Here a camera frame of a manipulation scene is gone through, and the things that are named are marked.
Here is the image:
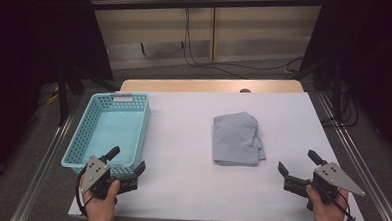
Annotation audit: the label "white table cover sheet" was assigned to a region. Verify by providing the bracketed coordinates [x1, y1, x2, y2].
[67, 81, 372, 221]

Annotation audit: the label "black curtain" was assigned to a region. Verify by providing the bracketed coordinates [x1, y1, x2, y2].
[295, 0, 392, 163]
[0, 0, 118, 201]

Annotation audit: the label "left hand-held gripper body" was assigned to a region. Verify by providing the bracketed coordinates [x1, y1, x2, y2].
[79, 155, 140, 202]

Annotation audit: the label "yellow floor cable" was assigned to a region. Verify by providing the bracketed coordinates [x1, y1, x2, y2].
[44, 85, 62, 107]

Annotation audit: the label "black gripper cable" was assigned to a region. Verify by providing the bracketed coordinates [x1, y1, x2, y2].
[312, 183, 359, 221]
[73, 167, 91, 218]

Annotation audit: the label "person's right hand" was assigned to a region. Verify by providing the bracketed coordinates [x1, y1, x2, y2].
[304, 184, 350, 221]

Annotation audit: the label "metal floor rail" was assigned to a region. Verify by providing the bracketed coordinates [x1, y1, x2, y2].
[8, 99, 82, 221]
[310, 90, 392, 221]

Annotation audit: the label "light blue perforated plastic basket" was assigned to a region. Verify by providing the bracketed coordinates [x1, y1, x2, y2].
[60, 90, 152, 179]

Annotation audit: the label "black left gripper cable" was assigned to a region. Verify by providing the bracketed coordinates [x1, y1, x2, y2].
[73, 167, 91, 218]

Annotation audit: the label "person's left hand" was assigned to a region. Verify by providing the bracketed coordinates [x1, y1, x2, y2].
[80, 178, 122, 221]

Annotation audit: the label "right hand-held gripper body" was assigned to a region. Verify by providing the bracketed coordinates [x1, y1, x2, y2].
[283, 159, 368, 208]

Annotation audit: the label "light blue garment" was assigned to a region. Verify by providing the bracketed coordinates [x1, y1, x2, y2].
[211, 110, 269, 169]

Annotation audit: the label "black metal stand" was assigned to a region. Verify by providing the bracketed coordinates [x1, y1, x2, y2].
[53, 63, 121, 129]

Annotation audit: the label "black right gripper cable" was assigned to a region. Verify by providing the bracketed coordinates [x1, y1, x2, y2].
[312, 183, 359, 221]

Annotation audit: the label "black floor cable bundle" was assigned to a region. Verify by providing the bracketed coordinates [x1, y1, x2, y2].
[319, 80, 361, 130]

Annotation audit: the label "black hanging wall cables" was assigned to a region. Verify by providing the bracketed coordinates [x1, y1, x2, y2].
[179, 8, 306, 82]

